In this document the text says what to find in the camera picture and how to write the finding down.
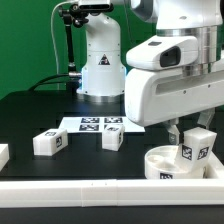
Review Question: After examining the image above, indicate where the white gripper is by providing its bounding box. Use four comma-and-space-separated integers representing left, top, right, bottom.
125, 61, 224, 145

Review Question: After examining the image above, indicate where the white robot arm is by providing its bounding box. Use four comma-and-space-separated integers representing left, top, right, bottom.
78, 0, 224, 127

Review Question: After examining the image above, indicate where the white U-shaped fence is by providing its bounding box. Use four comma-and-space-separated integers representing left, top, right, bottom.
0, 155, 224, 208

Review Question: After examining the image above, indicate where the white marker sheet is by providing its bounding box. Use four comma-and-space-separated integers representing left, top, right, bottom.
59, 116, 144, 133

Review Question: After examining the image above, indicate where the black cable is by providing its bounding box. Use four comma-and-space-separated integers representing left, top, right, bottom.
27, 73, 82, 92

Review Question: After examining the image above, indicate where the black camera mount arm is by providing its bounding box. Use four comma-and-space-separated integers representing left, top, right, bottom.
59, 3, 88, 75

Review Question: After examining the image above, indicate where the white cable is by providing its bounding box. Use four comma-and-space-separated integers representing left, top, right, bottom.
50, 0, 80, 91

